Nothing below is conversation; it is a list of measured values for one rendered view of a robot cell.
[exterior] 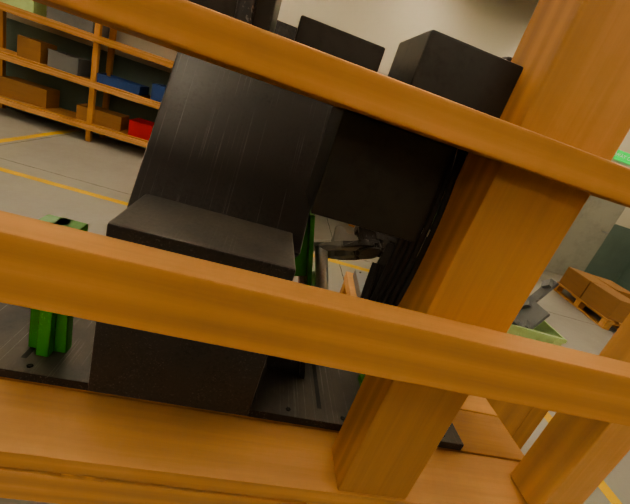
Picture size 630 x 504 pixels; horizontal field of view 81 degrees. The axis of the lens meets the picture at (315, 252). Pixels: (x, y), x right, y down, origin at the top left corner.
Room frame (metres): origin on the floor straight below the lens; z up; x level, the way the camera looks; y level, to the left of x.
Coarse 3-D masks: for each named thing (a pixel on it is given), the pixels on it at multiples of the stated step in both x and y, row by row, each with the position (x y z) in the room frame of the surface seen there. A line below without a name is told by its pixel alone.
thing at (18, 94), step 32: (0, 0) 5.04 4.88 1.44; (0, 32) 5.38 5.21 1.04; (96, 32) 5.21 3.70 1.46; (0, 64) 5.38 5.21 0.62; (32, 64) 5.04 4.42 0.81; (64, 64) 5.17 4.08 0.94; (96, 64) 5.22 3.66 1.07; (160, 64) 5.33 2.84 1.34; (0, 96) 5.01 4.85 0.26; (32, 96) 5.15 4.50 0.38; (128, 96) 5.26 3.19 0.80; (160, 96) 5.41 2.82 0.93; (96, 128) 5.20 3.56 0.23; (128, 128) 5.35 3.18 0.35
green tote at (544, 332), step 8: (544, 320) 1.54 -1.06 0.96; (512, 328) 1.36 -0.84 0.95; (520, 328) 1.37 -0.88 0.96; (536, 328) 1.55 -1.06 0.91; (544, 328) 1.51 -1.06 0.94; (552, 328) 1.48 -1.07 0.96; (528, 336) 1.38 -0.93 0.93; (536, 336) 1.39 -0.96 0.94; (544, 336) 1.39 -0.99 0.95; (552, 336) 1.39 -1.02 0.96; (560, 336) 1.43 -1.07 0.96; (560, 344) 1.40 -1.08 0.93
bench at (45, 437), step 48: (0, 384) 0.47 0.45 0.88; (48, 384) 0.50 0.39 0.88; (0, 432) 0.39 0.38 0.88; (48, 432) 0.42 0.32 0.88; (96, 432) 0.45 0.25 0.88; (144, 432) 0.47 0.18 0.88; (192, 432) 0.51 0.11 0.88; (240, 432) 0.54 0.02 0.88; (288, 432) 0.58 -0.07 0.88; (336, 432) 0.63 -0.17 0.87; (480, 432) 0.78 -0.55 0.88; (0, 480) 0.37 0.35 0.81; (48, 480) 0.39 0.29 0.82; (96, 480) 0.40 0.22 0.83; (144, 480) 0.41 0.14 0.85; (192, 480) 0.43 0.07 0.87; (240, 480) 0.45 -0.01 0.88; (288, 480) 0.48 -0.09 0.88; (432, 480) 0.58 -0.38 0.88; (480, 480) 0.63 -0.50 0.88
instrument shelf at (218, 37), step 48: (48, 0) 0.34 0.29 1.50; (96, 0) 0.35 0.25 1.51; (144, 0) 0.36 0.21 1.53; (192, 48) 0.37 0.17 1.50; (240, 48) 0.38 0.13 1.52; (288, 48) 0.39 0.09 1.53; (336, 96) 0.40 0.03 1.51; (384, 96) 0.41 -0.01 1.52; (432, 96) 0.42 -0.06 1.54; (480, 144) 0.44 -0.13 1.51; (528, 144) 0.45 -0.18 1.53; (624, 192) 0.48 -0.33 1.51
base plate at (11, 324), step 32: (0, 320) 0.59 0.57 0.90; (0, 352) 0.52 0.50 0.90; (32, 352) 0.54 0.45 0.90; (64, 384) 0.51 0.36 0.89; (288, 384) 0.69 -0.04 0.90; (320, 384) 0.73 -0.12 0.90; (352, 384) 0.77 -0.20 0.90; (256, 416) 0.59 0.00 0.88; (288, 416) 0.60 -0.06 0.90; (320, 416) 0.63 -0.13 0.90; (448, 448) 0.68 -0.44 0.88
